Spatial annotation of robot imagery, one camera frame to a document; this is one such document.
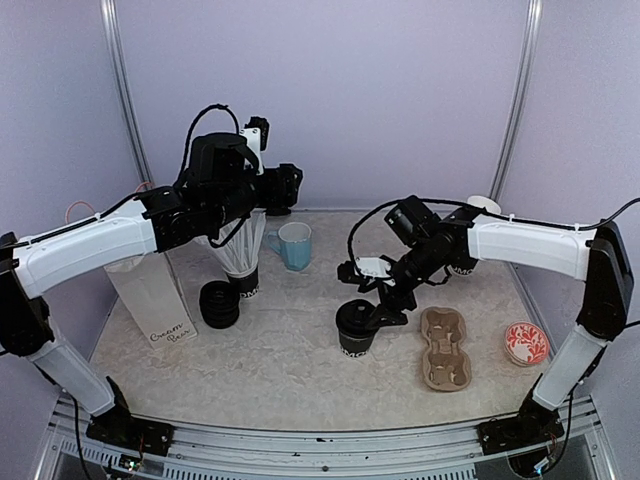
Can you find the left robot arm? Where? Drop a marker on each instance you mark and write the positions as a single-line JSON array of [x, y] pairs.
[[222, 180]]

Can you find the left aluminium post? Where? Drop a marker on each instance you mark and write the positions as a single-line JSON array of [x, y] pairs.
[[110, 21]]

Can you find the brown cardboard cup carrier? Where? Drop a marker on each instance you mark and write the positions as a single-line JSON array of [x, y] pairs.
[[446, 367]]

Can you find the light blue ceramic mug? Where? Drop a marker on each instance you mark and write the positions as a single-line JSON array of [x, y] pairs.
[[293, 243]]

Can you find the right aluminium post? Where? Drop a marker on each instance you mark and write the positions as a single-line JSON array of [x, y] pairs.
[[519, 97]]

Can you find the stack of black lids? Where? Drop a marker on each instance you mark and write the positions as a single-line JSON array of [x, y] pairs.
[[219, 304]]

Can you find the black cup holding straws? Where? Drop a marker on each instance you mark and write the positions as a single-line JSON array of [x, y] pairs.
[[246, 283]]

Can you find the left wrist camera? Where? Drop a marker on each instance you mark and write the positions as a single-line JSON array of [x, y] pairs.
[[256, 132]]

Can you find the stack of paper cups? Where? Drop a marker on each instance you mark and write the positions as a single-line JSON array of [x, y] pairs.
[[465, 265]]

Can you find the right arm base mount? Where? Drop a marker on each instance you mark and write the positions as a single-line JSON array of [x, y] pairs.
[[532, 424]]

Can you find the black paper coffee cup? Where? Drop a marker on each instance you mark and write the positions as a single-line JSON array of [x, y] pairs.
[[355, 341]]

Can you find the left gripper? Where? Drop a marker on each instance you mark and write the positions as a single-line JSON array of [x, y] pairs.
[[284, 188]]

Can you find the red patterned white bowl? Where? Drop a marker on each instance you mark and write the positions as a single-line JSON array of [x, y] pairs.
[[526, 344]]

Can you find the bundle of white wrapped straws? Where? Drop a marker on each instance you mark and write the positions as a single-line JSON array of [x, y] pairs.
[[238, 249]]

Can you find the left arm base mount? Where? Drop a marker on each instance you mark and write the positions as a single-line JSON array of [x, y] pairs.
[[118, 427]]

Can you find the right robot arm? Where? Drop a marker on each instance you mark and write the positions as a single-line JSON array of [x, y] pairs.
[[477, 231]]

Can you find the aluminium post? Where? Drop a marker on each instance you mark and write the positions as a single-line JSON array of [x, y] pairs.
[[519, 97], [110, 21]]

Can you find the black plastic cup lid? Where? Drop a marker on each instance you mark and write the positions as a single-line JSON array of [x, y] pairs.
[[352, 318]]

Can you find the white paper bag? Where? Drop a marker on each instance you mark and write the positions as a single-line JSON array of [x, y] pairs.
[[150, 291]]

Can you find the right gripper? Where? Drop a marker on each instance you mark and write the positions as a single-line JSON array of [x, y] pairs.
[[388, 295]]

